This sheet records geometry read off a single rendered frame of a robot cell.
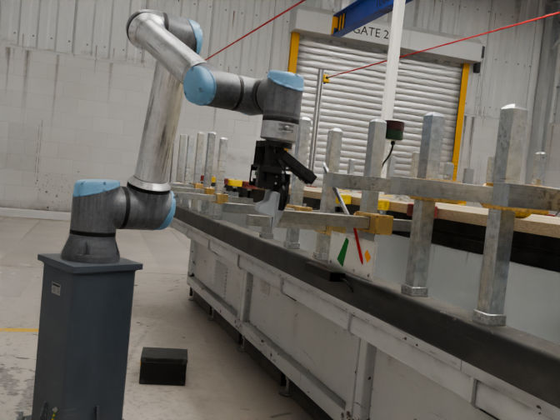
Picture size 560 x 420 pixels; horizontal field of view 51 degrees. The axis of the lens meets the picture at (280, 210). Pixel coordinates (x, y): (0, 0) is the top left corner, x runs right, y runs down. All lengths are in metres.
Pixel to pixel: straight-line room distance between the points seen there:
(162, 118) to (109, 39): 7.51
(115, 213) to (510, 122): 1.32
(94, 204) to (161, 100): 0.41
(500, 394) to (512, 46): 10.97
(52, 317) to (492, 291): 1.44
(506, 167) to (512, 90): 10.77
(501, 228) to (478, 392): 0.33
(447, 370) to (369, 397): 0.76
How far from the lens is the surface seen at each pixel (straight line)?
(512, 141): 1.19
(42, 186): 9.36
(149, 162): 2.06
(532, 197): 0.83
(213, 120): 9.50
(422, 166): 1.39
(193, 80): 1.47
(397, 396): 1.94
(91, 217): 2.03
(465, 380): 1.31
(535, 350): 1.09
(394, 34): 3.55
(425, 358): 1.41
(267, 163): 1.43
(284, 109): 1.42
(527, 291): 1.44
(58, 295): 2.07
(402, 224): 1.61
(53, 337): 2.12
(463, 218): 1.59
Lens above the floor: 0.94
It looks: 3 degrees down
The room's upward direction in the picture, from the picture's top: 6 degrees clockwise
